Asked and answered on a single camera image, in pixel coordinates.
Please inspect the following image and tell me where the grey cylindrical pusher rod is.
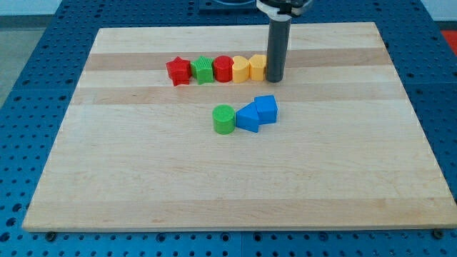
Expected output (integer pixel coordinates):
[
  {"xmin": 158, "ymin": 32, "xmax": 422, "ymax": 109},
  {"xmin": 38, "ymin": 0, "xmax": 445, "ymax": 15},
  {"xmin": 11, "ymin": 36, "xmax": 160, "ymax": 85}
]
[{"xmin": 266, "ymin": 19, "xmax": 291, "ymax": 83}]

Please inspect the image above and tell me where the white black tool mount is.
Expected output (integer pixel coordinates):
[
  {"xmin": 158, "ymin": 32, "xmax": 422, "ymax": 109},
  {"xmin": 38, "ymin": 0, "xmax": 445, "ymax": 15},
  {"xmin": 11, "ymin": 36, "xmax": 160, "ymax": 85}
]
[{"xmin": 256, "ymin": 0, "xmax": 313, "ymax": 21}]

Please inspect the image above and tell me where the blue cube block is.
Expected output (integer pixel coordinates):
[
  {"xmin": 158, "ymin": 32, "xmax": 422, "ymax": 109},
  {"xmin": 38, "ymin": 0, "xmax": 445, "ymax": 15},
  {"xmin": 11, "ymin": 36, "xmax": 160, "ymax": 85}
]
[{"xmin": 254, "ymin": 95, "xmax": 278, "ymax": 125}]

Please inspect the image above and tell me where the yellow hexagon block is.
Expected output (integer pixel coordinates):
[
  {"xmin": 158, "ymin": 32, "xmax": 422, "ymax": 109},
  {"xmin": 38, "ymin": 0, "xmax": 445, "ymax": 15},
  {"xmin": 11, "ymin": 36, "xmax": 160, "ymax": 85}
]
[{"xmin": 249, "ymin": 54, "xmax": 266, "ymax": 81}]

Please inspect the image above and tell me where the yellow heart block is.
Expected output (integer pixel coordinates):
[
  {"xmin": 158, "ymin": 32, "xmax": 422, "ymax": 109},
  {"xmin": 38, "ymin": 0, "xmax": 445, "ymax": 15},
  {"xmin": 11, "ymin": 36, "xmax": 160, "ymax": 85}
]
[{"xmin": 232, "ymin": 56, "xmax": 250, "ymax": 83}]

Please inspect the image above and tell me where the red cylinder block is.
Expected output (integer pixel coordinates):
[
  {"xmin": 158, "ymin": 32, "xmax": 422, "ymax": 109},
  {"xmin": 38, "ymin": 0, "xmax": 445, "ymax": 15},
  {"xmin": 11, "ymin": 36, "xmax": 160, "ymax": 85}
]
[{"xmin": 213, "ymin": 56, "xmax": 233, "ymax": 83}]

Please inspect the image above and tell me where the green star block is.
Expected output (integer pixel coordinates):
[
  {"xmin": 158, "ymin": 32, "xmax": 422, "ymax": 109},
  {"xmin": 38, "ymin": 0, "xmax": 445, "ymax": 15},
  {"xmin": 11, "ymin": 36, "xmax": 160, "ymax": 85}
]
[{"xmin": 191, "ymin": 56, "xmax": 214, "ymax": 84}]

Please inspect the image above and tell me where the blue triangle block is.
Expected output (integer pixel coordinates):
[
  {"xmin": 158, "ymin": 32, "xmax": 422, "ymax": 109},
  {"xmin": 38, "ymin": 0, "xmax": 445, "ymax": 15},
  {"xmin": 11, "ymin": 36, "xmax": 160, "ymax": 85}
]
[{"xmin": 236, "ymin": 102, "xmax": 259, "ymax": 133}]

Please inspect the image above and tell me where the green cylinder block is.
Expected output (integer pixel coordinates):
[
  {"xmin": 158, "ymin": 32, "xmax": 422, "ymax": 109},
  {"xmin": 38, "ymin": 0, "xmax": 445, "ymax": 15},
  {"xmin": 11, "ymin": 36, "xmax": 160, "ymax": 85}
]
[{"xmin": 212, "ymin": 104, "xmax": 236, "ymax": 135}]

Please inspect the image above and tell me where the red star block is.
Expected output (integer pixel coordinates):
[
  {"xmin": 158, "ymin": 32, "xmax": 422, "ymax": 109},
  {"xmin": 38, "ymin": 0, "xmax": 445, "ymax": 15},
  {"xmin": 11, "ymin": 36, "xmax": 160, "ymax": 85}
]
[{"xmin": 166, "ymin": 56, "xmax": 192, "ymax": 86}]

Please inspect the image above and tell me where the wooden board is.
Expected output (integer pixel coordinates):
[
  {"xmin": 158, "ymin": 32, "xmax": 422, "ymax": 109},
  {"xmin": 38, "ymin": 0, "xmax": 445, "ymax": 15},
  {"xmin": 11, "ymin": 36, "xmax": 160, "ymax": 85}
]
[{"xmin": 23, "ymin": 22, "xmax": 456, "ymax": 232}]

